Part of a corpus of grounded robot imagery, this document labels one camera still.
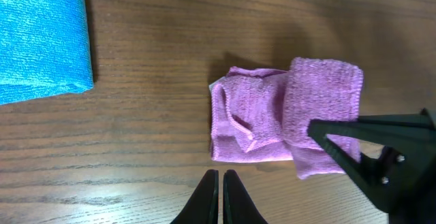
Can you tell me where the blue folded cloth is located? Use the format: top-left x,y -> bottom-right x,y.
1,0 -> 93,104

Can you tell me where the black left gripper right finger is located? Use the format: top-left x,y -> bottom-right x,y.
223,170 -> 268,224

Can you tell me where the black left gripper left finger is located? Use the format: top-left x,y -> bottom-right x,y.
170,170 -> 219,224

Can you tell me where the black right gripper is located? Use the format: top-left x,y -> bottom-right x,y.
307,107 -> 436,224

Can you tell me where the purple cloth with white tag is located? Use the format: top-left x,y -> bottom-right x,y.
209,58 -> 364,179

